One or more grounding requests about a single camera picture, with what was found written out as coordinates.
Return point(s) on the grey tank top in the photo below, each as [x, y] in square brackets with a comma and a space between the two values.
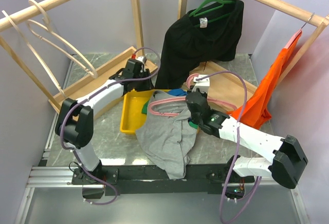
[167, 141]

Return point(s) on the blue shirt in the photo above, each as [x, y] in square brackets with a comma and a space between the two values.
[177, 92]

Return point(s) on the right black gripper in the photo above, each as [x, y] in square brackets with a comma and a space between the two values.
[204, 94]

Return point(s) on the right wooden clothes rack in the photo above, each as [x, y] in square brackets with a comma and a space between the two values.
[321, 23]

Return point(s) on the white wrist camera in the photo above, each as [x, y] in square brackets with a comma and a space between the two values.
[201, 83]
[141, 59]

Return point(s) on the black shirt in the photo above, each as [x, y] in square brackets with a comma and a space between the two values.
[186, 44]

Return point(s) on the yellow plastic tray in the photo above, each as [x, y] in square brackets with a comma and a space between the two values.
[132, 117]

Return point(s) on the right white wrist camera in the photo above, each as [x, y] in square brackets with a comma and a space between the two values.
[201, 83]

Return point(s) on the left wooden clothes rack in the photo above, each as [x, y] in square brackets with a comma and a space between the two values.
[86, 83]

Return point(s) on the wooden clothes rack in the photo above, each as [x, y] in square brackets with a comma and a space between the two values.
[321, 23]
[86, 83]

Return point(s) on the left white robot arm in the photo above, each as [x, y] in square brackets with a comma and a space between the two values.
[75, 124]

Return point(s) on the green hanger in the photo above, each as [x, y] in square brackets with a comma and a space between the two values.
[208, 6]

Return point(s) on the black base bar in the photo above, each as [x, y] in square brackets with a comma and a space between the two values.
[150, 179]

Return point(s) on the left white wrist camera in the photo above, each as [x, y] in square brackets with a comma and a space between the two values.
[141, 59]

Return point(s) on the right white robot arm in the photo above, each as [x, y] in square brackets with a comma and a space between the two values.
[282, 159]

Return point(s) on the orange shirt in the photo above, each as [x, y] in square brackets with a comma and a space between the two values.
[256, 112]

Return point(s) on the pink plastic hanger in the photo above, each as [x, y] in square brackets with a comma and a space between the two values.
[183, 98]

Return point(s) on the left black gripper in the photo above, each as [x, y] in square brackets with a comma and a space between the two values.
[148, 85]

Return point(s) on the green shirt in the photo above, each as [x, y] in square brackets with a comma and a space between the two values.
[145, 111]

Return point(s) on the pink hanger metal hook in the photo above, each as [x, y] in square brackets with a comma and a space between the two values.
[296, 36]

